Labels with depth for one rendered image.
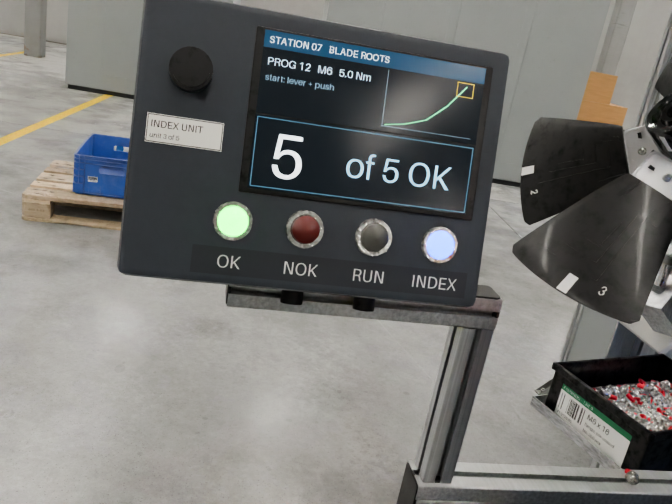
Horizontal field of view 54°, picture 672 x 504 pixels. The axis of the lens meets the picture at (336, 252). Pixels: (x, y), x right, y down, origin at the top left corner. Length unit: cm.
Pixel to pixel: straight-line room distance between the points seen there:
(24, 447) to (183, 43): 175
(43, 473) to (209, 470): 44
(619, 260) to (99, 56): 763
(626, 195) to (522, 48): 573
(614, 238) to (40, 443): 163
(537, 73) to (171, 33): 649
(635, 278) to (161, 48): 81
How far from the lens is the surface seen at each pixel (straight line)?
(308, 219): 46
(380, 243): 47
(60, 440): 213
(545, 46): 690
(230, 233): 45
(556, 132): 139
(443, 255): 48
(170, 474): 201
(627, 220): 113
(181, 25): 47
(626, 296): 107
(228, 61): 47
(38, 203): 382
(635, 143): 129
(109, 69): 834
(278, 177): 46
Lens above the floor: 125
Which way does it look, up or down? 19 degrees down
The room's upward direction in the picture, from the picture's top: 10 degrees clockwise
